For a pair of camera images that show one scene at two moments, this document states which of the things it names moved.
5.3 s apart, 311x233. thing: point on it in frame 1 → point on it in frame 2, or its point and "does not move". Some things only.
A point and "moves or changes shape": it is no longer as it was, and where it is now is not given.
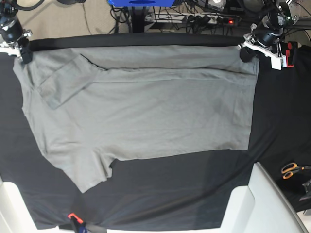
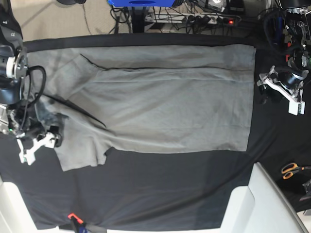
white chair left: x=15 y=217 does not move
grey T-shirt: x=93 y=105 moves or changes shape
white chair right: x=260 y=207 does not move
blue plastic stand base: x=142 y=3 does not move
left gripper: x=11 y=31 → x=24 y=120
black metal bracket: x=307 y=187 does not move
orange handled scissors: x=288 y=169 does not move
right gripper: x=269 y=29 → x=292 y=82
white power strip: x=193 y=18 does not move
